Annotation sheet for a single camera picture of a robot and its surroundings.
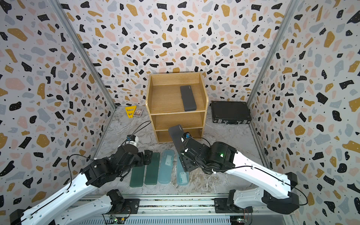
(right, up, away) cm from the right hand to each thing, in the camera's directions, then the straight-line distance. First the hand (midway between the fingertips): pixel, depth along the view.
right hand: (185, 159), depth 63 cm
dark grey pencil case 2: (+2, +28, +18) cm, 33 cm away
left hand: (-20, +1, +8) cm, 21 cm away
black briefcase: (+34, +23, +47) cm, 63 cm away
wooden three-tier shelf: (-13, +29, +17) cm, 36 cm away
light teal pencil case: (-13, -11, +24) cm, 30 cm away
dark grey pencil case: (-5, +12, +6) cm, 14 cm away
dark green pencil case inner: (-21, -13, +22) cm, 33 cm away
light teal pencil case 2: (-2, -17, +20) cm, 26 cm away
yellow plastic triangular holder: (-48, +25, +55) cm, 77 cm away
